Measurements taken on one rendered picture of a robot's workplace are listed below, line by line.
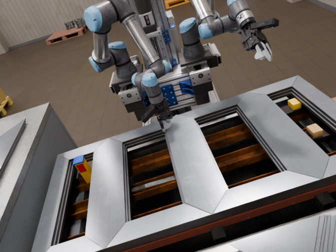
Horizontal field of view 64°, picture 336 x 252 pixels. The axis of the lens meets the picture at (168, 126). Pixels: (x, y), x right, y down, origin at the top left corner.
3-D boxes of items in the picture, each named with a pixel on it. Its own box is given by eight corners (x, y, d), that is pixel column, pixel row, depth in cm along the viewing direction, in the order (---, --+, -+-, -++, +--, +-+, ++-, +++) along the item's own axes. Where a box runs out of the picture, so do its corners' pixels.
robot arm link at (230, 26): (216, 26, 139) (219, 12, 129) (236, 19, 140) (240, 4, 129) (222, 38, 137) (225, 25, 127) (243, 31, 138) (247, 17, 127)
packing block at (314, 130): (322, 135, 132) (323, 129, 129) (313, 139, 132) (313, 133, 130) (315, 129, 137) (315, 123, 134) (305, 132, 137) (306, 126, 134)
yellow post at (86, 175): (97, 184, 163) (83, 162, 151) (89, 187, 163) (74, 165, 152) (97, 178, 167) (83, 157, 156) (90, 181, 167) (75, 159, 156)
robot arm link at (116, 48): (133, 58, 185) (126, 39, 177) (117, 67, 180) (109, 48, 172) (125, 55, 194) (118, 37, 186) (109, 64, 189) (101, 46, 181)
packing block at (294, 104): (301, 108, 152) (301, 102, 150) (293, 110, 152) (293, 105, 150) (295, 102, 157) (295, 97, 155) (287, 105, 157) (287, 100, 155)
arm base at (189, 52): (182, 53, 194) (179, 40, 188) (203, 47, 192) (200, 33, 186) (184, 61, 182) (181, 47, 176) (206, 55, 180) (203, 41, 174)
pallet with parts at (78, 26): (89, 26, 847) (84, 15, 827) (84, 34, 779) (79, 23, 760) (55, 37, 861) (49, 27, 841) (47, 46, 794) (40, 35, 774)
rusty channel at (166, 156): (324, 113, 158) (324, 106, 155) (59, 199, 162) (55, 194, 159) (315, 106, 165) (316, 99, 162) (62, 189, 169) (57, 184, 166)
